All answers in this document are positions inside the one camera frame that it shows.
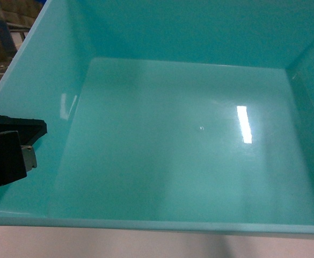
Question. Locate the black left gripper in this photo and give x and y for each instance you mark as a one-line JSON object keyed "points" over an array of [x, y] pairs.
{"points": [[17, 158]]}

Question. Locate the turquoise plastic bin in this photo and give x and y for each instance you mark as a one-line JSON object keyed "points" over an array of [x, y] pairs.
{"points": [[167, 116]]}

